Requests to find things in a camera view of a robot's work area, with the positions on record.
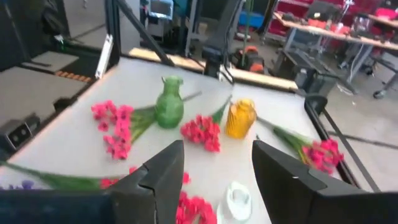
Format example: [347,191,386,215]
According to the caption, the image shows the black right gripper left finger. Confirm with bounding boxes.
[107,139,185,224]

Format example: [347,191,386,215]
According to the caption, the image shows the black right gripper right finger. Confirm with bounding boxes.
[252,140,379,224]

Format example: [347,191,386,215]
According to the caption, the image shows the pink artificial flower stem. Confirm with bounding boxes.
[91,91,203,161]
[256,116,345,175]

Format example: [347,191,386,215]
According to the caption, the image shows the purple artificial flower stem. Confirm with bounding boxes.
[0,179,35,191]

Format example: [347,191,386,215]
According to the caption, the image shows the clear glass vase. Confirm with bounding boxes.
[216,181,252,224]

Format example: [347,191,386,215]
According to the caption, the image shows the green glass vase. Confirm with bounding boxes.
[154,75,185,129]

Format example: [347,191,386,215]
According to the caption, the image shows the yellow glass vase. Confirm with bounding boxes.
[224,98,257,140]

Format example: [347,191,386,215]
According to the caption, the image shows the black floor equipment boxes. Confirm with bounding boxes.
[272,48,341,96]

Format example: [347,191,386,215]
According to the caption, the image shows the orange and black vacuum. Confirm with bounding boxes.
[230,45,269,75]

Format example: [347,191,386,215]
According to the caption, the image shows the black mat with striped edge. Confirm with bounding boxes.
[0,49,94,125]

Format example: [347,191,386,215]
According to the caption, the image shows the cluttered wooden workbench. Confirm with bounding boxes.
[272,11,398,94]

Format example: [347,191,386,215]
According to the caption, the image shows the black equipment stand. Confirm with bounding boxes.
[0,0,71,71]

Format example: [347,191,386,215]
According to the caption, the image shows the silver metal bracket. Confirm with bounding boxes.
[94,33,114,80]

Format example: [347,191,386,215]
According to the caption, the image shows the black table-level camera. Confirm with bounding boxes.
[0,112,42,154]

